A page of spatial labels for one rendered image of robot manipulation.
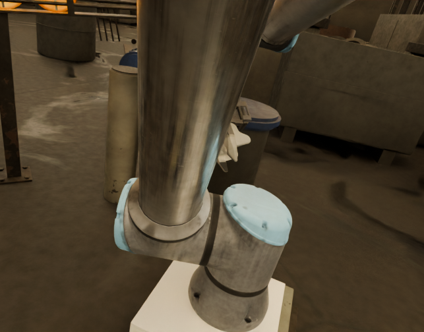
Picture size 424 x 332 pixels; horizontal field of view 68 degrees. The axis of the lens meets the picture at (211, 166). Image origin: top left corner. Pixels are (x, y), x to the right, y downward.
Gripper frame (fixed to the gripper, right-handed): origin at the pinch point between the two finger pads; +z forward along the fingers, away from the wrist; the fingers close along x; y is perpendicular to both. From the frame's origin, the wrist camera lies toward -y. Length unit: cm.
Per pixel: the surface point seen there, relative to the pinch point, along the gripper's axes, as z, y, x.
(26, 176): -39, -44, 81
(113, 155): -32, -14, 53
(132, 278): 13, -13, 49
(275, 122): -33, 44, 29
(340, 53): -103, 131, 44
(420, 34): -168, 282, 54
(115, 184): -25, -13, 63
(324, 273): 23, 53, 42
